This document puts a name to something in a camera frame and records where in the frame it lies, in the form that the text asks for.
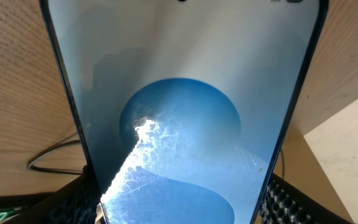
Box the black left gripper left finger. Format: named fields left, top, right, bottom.
left=7, top=166, right=101, bottom=224

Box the blue Galaxy smartphone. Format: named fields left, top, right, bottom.
left=40, top=0, right=329, bottom=224

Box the black USB charging cable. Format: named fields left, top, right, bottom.
left=25, top=133, right=86, bottom=175

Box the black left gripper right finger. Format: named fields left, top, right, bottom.
left=259, top=174, right=350, bottom=224

